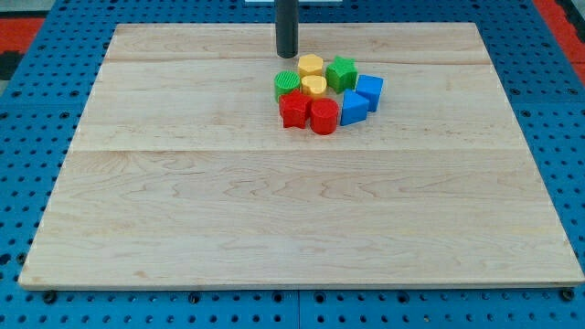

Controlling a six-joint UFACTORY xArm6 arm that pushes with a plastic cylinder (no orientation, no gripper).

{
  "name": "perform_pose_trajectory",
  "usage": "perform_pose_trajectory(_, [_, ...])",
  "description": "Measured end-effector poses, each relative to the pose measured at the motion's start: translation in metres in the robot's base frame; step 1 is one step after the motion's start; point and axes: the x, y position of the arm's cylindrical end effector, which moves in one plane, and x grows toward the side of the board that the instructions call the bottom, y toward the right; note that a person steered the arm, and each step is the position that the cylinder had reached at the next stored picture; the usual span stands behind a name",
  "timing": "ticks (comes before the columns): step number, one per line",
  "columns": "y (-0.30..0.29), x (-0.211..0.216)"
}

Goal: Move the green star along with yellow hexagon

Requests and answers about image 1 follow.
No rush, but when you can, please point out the light wooden board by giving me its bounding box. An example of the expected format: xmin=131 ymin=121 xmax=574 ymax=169
xmin=18 ymin=23 xmax=584 ymax=291

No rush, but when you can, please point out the red cylinder block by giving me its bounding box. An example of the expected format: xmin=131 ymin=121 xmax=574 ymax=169
xmin=310 ymin=98 xmax=339 ymax=135

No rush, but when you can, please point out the green ribbed cylinder block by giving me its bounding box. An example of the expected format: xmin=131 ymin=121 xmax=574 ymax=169
xmin=273 ymin=70 xmax=301 ymax=102

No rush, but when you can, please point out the yellow hexagon block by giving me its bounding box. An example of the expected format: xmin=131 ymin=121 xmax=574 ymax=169
xmin=297 ymin=54 xmax=324 ymax=78

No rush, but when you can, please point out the red star block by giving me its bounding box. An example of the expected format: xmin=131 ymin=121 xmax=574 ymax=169
xmin=279 ymin=90 xmax=312 ymax=129

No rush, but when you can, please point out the green star block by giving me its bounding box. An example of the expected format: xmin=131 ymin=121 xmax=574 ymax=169
xmin=325 ymin=56 xmax=357 ymax=94

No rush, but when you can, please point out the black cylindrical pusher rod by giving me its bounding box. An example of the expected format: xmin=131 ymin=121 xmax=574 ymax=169
xmin=274 ymin=0 xmax=299 ymax=58

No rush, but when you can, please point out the blue triangle block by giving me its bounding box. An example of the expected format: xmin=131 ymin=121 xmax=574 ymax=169
xmin=340 ymin=90 xmax=369 ymax=126

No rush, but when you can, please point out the yellow heart block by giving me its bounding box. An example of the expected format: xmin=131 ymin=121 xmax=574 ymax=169
xmin=301 ymin=75 xmax=327 ymax=100

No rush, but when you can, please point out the blue cube block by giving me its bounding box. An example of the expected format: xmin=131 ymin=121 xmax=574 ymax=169
xmin=355 ymin=75 xmax=384 ymax=112

